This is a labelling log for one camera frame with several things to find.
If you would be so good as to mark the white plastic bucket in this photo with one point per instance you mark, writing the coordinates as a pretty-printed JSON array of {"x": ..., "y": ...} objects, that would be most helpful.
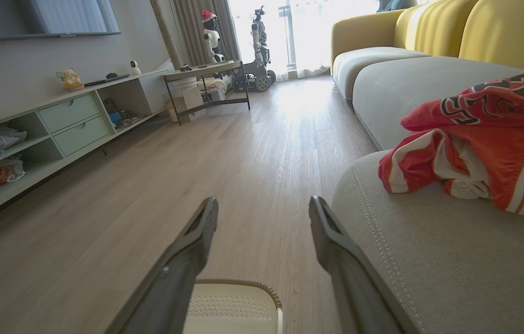
[{"x": 183, "y": 86}]

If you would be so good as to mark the dark teal cushion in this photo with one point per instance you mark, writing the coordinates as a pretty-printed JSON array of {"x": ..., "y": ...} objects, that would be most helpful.
[{"x": 396, "y": 4}]

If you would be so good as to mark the black remote control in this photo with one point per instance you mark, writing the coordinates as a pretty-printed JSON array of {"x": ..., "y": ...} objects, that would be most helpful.
[{"x": 104, "y": 80}]

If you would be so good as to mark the white sheer curtain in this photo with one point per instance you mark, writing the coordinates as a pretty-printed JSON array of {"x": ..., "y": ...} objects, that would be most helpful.
[{"x": 317, "y": 32}]

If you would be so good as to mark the white security camera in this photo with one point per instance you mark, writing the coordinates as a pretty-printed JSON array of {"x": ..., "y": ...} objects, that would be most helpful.
[{"x": 135, "y": 68}]

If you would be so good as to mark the cream perforated plastic laundry basket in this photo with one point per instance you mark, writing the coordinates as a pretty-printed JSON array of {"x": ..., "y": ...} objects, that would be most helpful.
[{"x": 232, "y": 308}]

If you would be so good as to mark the white robot with santa hat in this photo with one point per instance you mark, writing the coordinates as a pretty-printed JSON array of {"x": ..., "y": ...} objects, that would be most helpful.
[{"x": 212, "y": 39}]

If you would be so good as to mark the wall-mounted flat television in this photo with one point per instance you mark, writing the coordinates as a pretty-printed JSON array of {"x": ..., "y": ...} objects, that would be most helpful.
[{"x": 35, "y": 16}]

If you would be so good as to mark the wheeled grey robot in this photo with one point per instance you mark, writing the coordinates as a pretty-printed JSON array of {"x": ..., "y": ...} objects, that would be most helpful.
[{"x": 260, "y": 51}]

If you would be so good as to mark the red shorts with elastic waistband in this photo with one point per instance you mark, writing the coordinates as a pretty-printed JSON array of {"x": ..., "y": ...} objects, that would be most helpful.
[{"x": 517, "y": 162}]

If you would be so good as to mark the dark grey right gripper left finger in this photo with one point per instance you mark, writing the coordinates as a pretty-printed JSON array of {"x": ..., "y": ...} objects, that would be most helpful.
[{"x": 174, "y": 273}]

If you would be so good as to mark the black-framed wooden side table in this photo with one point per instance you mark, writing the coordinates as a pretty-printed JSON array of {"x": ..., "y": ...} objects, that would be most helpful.
[{"x": 206, "y": 69}]

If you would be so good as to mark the grey brown curtain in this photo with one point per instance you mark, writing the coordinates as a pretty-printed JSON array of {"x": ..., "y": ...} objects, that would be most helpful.
[{"x": 197, "y": 28}]

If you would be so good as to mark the pale green TV cabinet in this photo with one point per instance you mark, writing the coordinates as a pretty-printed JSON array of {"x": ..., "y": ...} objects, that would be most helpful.
[{"x": 76, "y": 125}]

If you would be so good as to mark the red and white sports jersey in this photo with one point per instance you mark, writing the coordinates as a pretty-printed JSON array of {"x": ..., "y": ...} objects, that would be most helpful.
[{"x": 489, "y": 106}]

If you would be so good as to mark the yellow and grey sofa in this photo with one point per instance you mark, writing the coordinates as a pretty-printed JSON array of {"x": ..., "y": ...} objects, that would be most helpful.
[{"x": 429, "y": 260}]

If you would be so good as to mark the white cardboard box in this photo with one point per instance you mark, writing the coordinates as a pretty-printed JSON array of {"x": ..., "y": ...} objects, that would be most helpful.
[{"x": 194, "y": 103}]

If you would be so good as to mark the yellow plush toy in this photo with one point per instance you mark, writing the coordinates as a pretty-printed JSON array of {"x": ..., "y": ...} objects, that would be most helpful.
[{"x": 71, "y": 80}]

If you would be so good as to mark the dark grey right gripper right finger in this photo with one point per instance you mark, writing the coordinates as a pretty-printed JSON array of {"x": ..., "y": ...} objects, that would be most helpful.
[{"x": 350, "y": 273}]

